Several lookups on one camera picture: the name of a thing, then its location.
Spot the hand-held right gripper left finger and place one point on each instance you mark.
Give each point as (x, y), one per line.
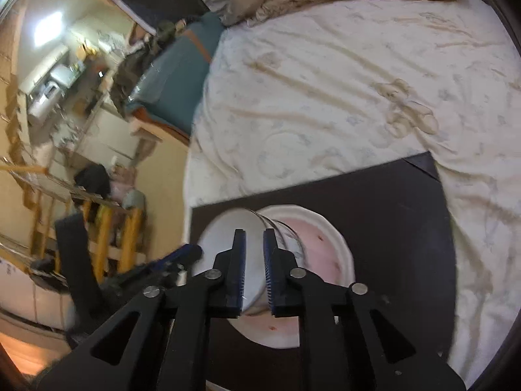
(240, 269)

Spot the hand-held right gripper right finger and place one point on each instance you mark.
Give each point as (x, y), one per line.
(270, 269)

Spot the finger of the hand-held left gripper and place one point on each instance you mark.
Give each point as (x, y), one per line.
(134, 279)
(179, 254)

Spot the white leaf-print bowl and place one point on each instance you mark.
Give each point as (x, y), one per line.
(219, 244)

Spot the large pink strawberry plate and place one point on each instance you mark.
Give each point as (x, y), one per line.
(325, 244)

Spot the yellow wooden rack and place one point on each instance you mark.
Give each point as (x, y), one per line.
(104, 228)

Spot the pink patterned box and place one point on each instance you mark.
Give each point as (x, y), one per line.
(122, 187)

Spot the black bag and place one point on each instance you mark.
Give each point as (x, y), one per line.
(93, 179)

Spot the pink bedside cabinet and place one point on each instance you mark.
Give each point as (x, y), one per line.
(144, 134)

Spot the black square board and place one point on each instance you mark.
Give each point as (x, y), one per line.
(386, 220)

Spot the white kitchen base cabinet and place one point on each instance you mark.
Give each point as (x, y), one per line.
(110, 138)

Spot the white water heater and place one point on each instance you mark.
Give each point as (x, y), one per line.
(40, 102)

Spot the white printed bed sheet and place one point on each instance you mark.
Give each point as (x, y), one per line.
(325, 89)

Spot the camouflage clothing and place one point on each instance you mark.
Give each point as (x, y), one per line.
(130, 73)

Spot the ceiling light panel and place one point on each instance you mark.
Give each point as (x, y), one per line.
(47, 28)

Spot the teal padded bed frame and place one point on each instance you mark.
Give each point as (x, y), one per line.
(175, 73)

